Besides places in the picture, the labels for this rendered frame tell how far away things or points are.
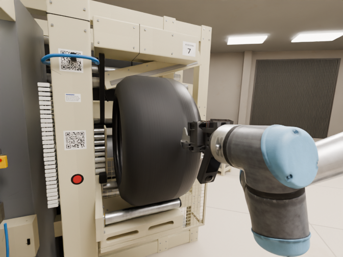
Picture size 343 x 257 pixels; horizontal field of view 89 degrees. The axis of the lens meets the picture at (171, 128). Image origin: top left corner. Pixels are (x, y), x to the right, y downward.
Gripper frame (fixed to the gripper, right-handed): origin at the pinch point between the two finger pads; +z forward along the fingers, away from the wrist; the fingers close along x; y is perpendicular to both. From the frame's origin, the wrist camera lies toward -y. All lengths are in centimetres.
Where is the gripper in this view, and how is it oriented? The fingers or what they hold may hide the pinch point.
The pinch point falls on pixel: (184, 143)
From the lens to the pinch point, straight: 59.4
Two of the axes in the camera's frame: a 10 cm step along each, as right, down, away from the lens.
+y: -0.1, -10.0, -0.4
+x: -9.2, 0.3, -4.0
